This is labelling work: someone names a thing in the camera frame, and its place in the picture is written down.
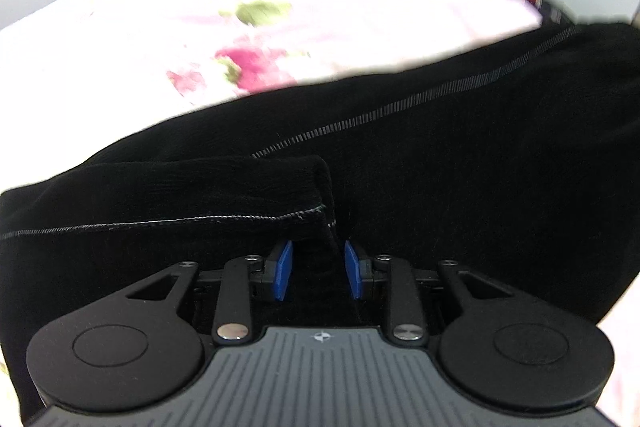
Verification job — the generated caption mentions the black velvet pants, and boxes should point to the black velvet pants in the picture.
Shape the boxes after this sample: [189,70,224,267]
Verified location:
[1,23,639,418]

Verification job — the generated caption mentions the pink floral bed quilt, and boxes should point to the pink floral bed quilt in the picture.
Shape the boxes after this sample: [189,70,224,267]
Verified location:
[0,0,640,427]

